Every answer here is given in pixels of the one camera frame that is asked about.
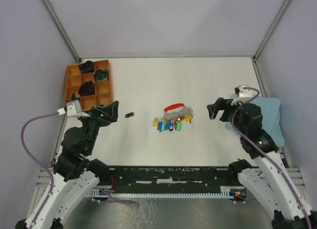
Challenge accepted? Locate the white cable duct rail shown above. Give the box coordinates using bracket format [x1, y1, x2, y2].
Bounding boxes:
[84, 186, 238, 199]

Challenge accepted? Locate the dark green rolled sock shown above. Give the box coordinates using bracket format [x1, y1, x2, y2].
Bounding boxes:
[70, 93, 77, 101]

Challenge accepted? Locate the green black rolled sock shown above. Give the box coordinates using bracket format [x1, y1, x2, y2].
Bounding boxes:
[93, 69, 109, 82]

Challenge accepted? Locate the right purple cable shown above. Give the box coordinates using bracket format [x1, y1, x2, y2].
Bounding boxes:
[231, 86, 312, 229]

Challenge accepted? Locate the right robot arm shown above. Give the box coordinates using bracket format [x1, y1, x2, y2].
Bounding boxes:
[207, 98, 317, 229]

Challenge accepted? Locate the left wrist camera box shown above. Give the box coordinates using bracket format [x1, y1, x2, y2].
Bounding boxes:
[66, 100, 82, 117]

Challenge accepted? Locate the small black usb stick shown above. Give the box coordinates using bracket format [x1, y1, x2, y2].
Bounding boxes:
[125, 112, 135, 118]

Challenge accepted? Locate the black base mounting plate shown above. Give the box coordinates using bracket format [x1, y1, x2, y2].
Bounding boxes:
[98, 166, 243, 194]

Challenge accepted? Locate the orange wooden compartment tray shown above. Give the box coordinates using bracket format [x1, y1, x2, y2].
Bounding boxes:
[65, 59, 113, 112]

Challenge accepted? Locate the light blue folded cloth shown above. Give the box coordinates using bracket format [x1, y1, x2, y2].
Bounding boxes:
[225, 94, 285, 148]

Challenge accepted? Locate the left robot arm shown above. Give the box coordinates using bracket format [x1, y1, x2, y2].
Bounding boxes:
[15, 100, 119, 229]

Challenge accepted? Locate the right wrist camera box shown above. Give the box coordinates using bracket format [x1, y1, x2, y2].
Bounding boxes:
[231, 85, 254, 106]

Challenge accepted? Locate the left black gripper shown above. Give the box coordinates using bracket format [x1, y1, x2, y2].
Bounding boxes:
[77, 100, 119, 153]

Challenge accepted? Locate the bunch of coloured key tags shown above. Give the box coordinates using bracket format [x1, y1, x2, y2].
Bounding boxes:
[150, 114, 194, 132]

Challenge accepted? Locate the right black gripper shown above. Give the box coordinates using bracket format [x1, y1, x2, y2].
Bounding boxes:
[207, 97, 246, 135]

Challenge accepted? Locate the black rolled sock top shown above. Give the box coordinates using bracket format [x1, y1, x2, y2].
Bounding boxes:
[78, 60, 95, 74]

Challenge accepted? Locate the purple cable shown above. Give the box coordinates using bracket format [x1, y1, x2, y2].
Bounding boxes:
[20, 109, 65, 222]
[231, 86, 312, 229]

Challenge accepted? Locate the black red rolled sock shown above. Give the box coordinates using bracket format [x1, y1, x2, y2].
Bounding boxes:
[78, 81, 95, 97]

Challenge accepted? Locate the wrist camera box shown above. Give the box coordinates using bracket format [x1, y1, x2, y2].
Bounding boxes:
[66, 100, 82, 117]
[231, 85, 254, 106]

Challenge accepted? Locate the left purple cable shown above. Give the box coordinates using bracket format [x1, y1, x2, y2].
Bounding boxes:
[20, 109, 65, 222]

